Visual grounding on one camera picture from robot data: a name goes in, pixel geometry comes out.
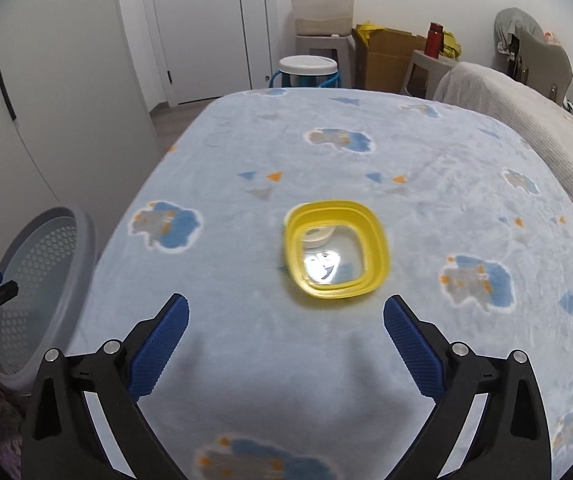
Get grey perforated plastic basket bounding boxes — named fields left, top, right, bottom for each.
left=0, top=206, right=98, bottom=393

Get red water bottle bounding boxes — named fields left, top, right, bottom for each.
left=425, top=22, right=445, bottom=58

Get grey plastic stool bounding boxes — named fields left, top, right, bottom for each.
left=405, top=49, right=460, bottom=100
left=294, top=34, right=356, bottom=88

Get grey cloth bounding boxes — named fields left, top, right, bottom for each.
left=494, top=7, right=542, bottom=56

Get beige plastic storage bin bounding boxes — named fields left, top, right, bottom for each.
left=289, top=0, right=357, bottom=36

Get blue bucket with white lid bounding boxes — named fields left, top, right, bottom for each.
left=268, top=55, right=341, bottom=90

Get beige textured bed cover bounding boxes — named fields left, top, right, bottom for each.
left=434, top=61, right=573, bottom=281

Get white double door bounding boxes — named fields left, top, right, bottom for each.
left=139, top=0, right=280, bottom=108

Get beige chair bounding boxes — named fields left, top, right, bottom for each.
left=509, top=27, right=573, bottom=106

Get yellow plastic bag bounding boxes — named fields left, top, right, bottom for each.
left=355, top=21, right=390, bottom=46
left=441, top=30, right=463, bottom=59

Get light blue printed blanket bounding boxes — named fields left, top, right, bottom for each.
left=64, top=87, right=573, bottom=480

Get black wall cable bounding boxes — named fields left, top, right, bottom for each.
left=0, top=10, right=18, bottom=122

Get brown cardboard box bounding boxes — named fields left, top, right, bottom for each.
left=353, top=27, right=427, bottom=95

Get yellow round lid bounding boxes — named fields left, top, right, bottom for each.
left=282, top=199, right=392, bottom=306

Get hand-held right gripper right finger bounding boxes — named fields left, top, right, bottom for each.
left=383, top=295, right=552, bottom=480

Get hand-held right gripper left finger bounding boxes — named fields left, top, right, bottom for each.
left=21, top=293, right=190, bottom=480

